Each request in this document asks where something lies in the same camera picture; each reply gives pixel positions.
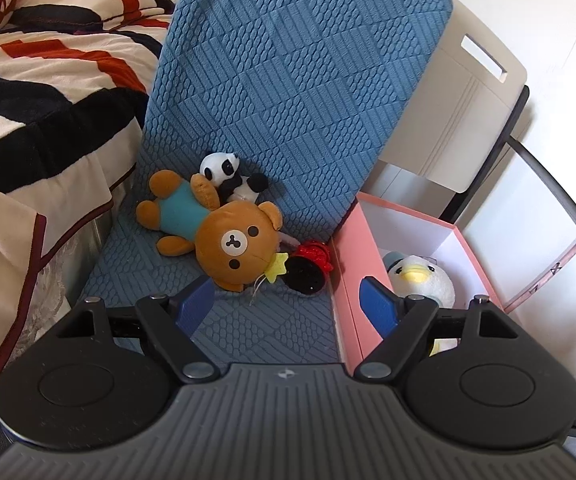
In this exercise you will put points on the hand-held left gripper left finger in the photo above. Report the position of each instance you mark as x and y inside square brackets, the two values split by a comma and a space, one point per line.
[197, 304]

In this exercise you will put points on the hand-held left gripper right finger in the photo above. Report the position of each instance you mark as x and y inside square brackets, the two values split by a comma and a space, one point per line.
[378, 305]

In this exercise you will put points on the pink storage box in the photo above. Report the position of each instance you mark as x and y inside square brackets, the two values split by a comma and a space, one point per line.
[353, 255]

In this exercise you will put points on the brown bear plush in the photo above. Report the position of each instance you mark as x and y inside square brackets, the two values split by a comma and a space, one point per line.
[233, 245]

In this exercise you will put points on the black and white panda plush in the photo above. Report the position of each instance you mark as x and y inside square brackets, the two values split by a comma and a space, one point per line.
[220, 167]

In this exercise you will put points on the white duck plush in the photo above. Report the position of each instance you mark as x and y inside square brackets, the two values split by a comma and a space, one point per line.
[418, 280]

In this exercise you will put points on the black round toy red bow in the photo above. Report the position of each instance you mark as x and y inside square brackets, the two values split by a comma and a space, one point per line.
[305, 270]

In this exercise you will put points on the beige plastic chair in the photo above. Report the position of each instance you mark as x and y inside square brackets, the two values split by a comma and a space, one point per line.
[458, 110]

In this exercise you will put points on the black curved tube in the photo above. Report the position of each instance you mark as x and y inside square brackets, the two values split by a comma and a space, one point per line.
[563, 180]

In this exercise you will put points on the blue textured chair cover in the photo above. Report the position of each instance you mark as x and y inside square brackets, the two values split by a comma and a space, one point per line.
[288, 85]

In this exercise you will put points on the striped fleece blanket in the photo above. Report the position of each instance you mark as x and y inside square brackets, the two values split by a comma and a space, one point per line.
[33, 85]

